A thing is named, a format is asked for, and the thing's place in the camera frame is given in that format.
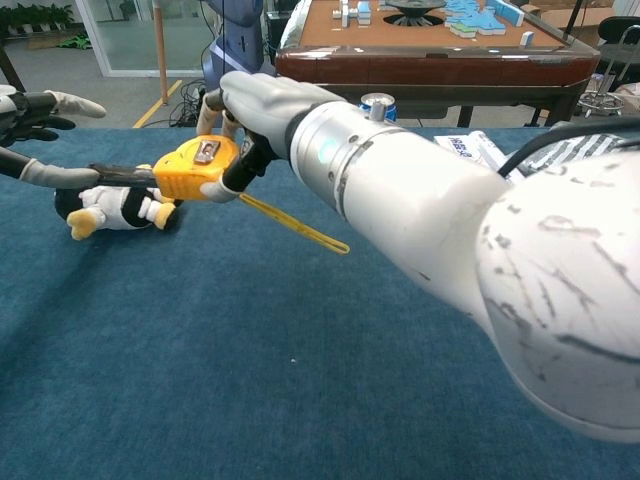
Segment clear plastic cover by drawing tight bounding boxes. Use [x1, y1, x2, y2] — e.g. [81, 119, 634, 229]
[278, 0, 314, 50]

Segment potted green plants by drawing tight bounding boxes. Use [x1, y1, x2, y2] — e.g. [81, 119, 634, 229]
[0, 3, 75, 36]

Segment black floor cables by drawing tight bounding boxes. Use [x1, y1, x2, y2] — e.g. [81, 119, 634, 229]
[168, 78, 211, 129]

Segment brown mahjong table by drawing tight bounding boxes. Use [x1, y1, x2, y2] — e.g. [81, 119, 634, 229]
[274, 0, 601, 129]

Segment penguin plush toy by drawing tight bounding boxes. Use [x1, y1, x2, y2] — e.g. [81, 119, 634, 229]
[53, 163, 184, 242]

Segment striped cloth in plastic bag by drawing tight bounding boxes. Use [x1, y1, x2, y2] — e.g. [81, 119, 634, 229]
[529, 121, 640, 171]

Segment blue drink can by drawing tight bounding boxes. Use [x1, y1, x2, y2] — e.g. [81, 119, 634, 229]
[358, 92, 400, 124]

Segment stacked mahjong tile cluster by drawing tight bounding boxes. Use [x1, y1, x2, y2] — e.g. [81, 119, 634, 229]
[332, 0, 374, 27]

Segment pink white toothpaste box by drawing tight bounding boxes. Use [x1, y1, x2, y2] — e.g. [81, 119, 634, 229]
[433, 133, 506, 171]

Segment green fabric item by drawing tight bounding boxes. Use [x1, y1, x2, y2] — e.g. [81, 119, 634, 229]
[57, 32, 94, 51]

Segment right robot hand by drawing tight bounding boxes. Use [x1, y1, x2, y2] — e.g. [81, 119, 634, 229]
[197, 71, 346, 204]

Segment wooden pole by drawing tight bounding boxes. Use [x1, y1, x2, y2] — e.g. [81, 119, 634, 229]
[152, 0, 170, 106]

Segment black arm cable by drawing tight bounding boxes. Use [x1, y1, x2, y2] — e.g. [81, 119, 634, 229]
[497, 117, 640, 179]

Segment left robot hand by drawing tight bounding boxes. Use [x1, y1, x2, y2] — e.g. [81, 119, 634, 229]
[0, 84, 107, 189]

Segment purple robot base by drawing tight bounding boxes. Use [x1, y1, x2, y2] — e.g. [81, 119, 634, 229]
[201, 0, 277, 129]

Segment black office chair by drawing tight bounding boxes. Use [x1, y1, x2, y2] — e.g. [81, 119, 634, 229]
[578, 16, 640, 126]

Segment blue mahjong tile pile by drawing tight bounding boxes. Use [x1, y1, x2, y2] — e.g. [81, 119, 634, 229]
[443, 0, 526, 39]

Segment dark table leg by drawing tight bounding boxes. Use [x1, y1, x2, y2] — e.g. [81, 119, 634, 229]
[0, 43, 26, 94]

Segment glass partition white frame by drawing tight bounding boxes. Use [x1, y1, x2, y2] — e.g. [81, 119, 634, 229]
[74, 0, 221, 79]

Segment yellow tape measure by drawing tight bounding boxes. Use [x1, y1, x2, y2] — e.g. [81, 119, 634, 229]
[89, 134, 350, 256]

